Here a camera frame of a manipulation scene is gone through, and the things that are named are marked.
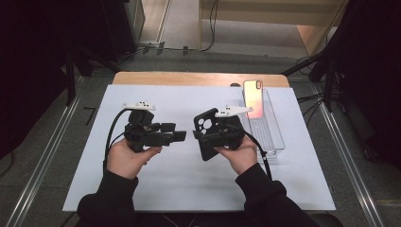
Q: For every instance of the pink phone case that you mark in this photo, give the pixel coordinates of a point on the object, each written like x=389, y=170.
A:
x=253, y=101

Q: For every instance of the clear plastic rack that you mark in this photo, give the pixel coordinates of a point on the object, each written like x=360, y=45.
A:
x=268, y=132

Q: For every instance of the black metal stand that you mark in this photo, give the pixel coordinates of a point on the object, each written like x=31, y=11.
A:
x=329, y=85
x=70, y=78

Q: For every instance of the metal floor rail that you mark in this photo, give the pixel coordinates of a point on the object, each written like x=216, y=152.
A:
x=346, y=157
x=47, y=157

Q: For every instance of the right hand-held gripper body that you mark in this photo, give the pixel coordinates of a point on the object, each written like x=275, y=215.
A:
x=230, y=134

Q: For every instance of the white board sheet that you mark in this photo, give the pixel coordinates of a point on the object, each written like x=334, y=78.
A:
x=189, y=189

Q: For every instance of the light wooden cabinet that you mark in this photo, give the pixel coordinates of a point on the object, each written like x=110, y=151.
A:
x=268, y=12

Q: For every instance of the grey cabinet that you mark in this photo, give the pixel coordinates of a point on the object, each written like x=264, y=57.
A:
x=137, y=19

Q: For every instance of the person's right hand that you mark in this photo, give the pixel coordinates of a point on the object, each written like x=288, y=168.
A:
x=242, y=156

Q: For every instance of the wooden table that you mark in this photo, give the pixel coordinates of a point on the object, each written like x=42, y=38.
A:
x=189, y=78

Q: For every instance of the black table grommet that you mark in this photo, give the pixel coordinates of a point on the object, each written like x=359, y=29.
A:
x=234, y=84

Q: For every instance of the black phone case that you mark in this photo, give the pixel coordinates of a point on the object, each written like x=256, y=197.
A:
x=208, y=153

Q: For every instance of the person's left hand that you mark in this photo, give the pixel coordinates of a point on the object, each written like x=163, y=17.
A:
x=126, y=160

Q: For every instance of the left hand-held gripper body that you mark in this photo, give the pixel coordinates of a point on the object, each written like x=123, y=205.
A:
x=142, y=135

